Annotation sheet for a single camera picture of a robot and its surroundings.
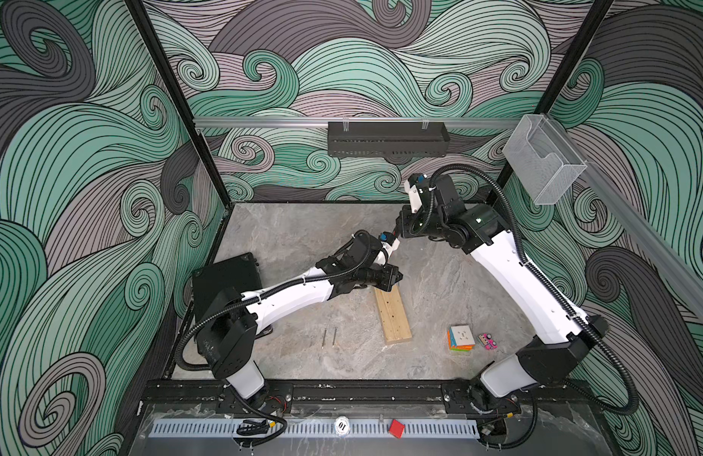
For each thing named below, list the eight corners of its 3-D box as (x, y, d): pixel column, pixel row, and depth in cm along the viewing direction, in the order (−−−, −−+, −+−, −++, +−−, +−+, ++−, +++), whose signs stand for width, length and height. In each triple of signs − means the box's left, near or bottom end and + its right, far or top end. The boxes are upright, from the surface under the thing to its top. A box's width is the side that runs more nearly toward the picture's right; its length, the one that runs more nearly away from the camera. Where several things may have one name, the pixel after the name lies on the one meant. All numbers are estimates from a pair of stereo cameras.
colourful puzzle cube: (449, 351, 83) (454, 346, 79) (444, 332, 87) (449, 325, 83) (470, 351, 83) (476, 346, 79) (464, 332, 87) (470, 325, 83)
